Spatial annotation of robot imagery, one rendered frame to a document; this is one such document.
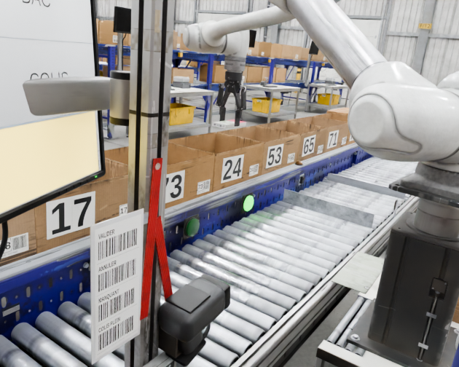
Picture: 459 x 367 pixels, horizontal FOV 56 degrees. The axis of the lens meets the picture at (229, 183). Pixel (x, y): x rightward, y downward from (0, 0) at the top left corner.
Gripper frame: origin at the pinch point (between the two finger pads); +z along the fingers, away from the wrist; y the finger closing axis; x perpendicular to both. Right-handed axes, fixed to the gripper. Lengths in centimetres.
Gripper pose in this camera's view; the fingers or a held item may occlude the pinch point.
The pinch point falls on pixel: (229, 118)
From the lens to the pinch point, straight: 192.0
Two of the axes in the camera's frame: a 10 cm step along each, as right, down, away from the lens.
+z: -0.9, 9.5, 2.9
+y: 8.2, 2.4, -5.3
